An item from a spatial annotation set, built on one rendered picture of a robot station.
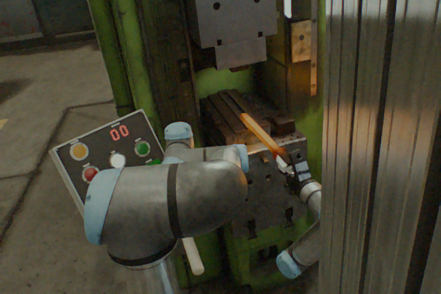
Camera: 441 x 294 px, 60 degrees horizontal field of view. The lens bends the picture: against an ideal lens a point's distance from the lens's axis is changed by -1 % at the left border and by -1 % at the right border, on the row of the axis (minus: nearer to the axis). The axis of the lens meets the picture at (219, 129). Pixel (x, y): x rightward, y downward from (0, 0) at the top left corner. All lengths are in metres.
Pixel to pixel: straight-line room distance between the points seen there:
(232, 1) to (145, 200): 0.98
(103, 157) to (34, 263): 1.56
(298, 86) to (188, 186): 1.30
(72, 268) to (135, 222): 2.08
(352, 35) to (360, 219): 0.08
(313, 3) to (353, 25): 1.54
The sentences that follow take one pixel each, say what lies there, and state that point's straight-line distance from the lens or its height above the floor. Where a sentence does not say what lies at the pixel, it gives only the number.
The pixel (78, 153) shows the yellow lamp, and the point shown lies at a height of 1.16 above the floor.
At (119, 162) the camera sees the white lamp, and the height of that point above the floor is 1.09.
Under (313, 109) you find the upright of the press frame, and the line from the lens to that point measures 1.89.
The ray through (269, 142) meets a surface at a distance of 1.44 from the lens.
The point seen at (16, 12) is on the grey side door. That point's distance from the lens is 7.93.
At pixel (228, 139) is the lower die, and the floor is 0.97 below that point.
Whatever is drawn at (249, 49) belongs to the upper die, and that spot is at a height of 1.33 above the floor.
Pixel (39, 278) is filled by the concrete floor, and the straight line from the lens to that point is 2.69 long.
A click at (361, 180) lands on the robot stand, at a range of 0.16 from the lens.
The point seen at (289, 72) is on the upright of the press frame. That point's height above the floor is 1.14.
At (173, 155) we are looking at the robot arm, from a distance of 0.97.
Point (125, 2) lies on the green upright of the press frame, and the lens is 1.48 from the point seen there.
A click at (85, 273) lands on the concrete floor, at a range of 2.58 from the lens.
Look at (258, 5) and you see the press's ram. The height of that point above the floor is 1.48.
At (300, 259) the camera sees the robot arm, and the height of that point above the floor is 0.96.
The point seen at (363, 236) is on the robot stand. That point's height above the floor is 1.67.
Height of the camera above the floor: 1.78
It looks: 29 degrees down
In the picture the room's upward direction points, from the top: 7 degrees counter-clockwise
